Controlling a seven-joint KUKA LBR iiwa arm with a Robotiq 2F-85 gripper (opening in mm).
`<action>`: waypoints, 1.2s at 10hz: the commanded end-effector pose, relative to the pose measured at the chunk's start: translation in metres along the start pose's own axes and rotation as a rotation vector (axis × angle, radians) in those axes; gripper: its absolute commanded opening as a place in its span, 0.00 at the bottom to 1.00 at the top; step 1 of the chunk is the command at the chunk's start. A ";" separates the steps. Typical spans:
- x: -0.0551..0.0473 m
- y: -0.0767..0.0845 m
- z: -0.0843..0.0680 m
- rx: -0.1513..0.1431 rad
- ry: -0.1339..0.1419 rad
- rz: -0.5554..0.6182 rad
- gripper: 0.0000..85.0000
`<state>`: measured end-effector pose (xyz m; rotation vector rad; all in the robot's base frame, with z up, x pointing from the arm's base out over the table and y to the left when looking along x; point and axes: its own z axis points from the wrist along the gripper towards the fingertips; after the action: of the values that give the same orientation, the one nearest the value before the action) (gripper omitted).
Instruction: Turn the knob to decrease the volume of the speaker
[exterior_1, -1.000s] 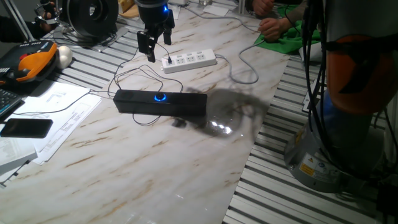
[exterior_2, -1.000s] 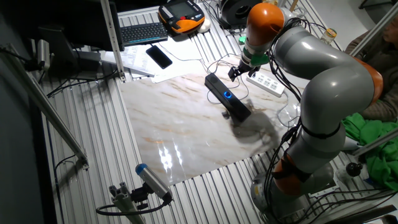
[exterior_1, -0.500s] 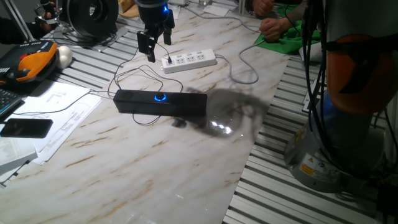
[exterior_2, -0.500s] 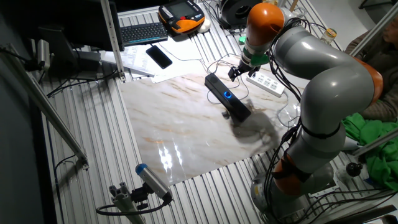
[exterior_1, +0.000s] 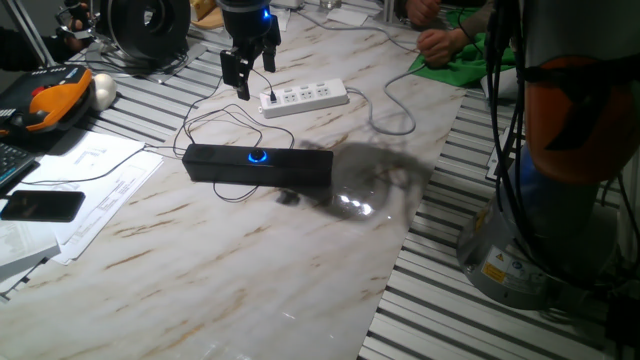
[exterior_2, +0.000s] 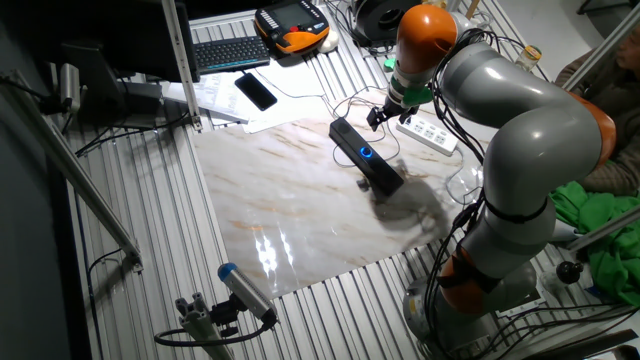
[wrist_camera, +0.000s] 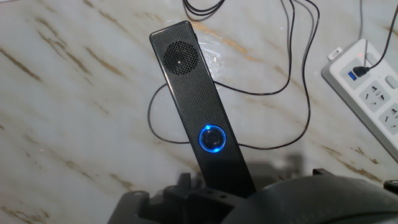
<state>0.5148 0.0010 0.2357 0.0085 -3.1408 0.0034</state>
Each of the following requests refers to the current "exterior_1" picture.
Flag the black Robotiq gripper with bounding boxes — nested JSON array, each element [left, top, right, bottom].
[[219, 0, 282, 101]]

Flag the black speaker bar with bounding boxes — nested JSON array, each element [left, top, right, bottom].
[[181, 143, 335, 190]]

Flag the person right hand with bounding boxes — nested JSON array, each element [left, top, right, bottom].
[[405, 0, 442, 27]]

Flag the person left hand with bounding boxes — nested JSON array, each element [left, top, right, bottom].
[[417, 28, 470, 69]]

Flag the white power strip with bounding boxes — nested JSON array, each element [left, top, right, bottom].
[[258, 77, 350, 120]]

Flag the wooden board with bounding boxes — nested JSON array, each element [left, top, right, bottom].
[[189, 0, 225, 30]]

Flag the small white paper sheet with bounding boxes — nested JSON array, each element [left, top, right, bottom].
[[326, 6, 370, 28]]

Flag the black filament spool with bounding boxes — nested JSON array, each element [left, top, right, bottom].
[[97, 0, 192, 65]]

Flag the white computer mouse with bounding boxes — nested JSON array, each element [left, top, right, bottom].
[[90, 73, 118, 112]]

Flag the white printed paper sheets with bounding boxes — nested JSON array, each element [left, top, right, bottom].
[[0, 132, 164, 266]]

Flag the orange black teach pendant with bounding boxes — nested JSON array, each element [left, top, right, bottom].
[[0, 64, 95, 139]]

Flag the green cloth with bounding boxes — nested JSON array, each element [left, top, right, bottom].
[[408, 7, 517, 87]]

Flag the marble pattern table sheet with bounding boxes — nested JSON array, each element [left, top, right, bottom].
[[0, 0, 467, 360]]

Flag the white folded sheet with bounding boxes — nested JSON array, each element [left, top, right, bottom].
[[479, 69, 519, 101]]

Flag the black smartphone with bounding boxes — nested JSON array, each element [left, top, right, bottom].
[[0, 189, 87, 224]]

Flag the black keyboard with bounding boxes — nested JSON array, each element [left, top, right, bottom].
[[0, 142, 39, 192]]

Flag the grey booklet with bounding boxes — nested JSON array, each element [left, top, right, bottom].
[[0, 219, 62, 282]]

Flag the long grey cable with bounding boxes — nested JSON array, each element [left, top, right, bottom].
[[293, 8, 421, 54]]

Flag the grey power strip cable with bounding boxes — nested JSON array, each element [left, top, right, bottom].
[[346, 62, 427, 136]]

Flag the thin black audio cable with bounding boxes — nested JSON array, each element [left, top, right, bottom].
[[21, 144, 186, 187]]

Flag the upright aluminium profile post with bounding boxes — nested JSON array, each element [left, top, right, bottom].
[[4, 0, 57, 67]]

